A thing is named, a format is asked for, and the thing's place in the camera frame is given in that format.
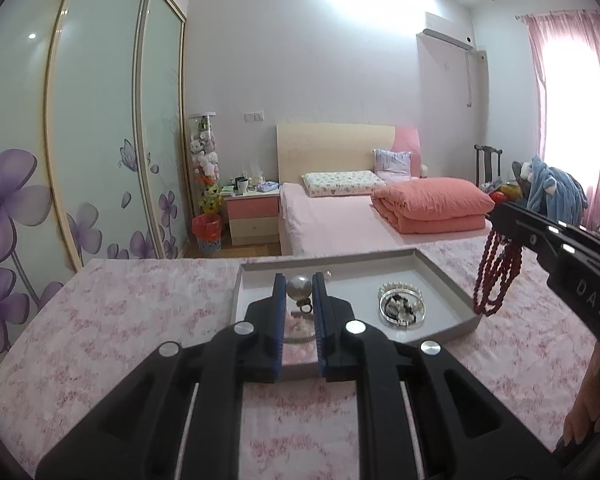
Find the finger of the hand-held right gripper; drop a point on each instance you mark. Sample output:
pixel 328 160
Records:
pixel 535 217
pixel 515 227

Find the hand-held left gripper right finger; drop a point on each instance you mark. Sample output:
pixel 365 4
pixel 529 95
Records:
pixel 320 310

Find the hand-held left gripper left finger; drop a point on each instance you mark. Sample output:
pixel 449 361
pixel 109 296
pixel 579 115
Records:
pixel 280 310

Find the grey shallow tray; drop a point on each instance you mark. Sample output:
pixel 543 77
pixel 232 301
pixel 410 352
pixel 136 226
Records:
pixel 355 305

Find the round silver bangle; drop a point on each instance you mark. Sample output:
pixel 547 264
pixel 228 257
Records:
pixel 382 310

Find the person's right hand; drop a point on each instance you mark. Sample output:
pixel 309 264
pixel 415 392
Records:
pixel 587 400

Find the blue plush robe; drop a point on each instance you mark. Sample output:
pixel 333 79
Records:
pixel 550 185

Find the colourful clothes pile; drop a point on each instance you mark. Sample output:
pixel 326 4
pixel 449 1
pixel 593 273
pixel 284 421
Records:
pixel 505 192

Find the dark wooden chair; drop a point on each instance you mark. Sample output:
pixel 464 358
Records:
pixel 487 165

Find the folded coral quilt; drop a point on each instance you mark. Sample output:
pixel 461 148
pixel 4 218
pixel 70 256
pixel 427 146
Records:
pixel 430 205

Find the bed with pink sheet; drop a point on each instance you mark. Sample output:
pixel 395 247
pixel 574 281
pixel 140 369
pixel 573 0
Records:
pixel 330 220

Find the pink and cream nightstand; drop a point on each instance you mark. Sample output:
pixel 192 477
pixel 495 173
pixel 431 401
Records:
pixel 252 220

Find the red trash bin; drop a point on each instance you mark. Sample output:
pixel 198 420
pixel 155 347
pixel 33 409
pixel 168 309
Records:
pixel 207 232

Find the pink curtain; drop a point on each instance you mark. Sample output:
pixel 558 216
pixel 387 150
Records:
pixel 570 110

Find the floral white pillow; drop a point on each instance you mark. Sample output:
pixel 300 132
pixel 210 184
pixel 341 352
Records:
pixel 340 182

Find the white mug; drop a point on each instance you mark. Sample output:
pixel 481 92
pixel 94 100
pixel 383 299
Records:
pixel 240 186

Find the purple patterned pillow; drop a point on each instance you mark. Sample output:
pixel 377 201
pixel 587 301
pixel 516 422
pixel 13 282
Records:
pixel 392 165

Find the pink floral tablecloth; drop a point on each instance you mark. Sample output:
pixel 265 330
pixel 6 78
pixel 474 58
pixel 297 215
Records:
pixel 130 335

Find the cream and pink headboard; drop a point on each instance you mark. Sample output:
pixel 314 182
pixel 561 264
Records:
pixel 330 152

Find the clear tube of plush toys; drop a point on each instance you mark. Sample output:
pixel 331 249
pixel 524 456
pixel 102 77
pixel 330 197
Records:
pixel 205 160

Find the white air conditioner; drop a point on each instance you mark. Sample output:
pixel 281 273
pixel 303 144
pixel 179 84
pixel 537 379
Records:
pixel 447 39

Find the floral sliding door wardrobe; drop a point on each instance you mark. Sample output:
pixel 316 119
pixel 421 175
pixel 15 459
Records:
pixel 90 135

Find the white wall switch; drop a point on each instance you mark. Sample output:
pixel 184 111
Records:
pixel 254 117

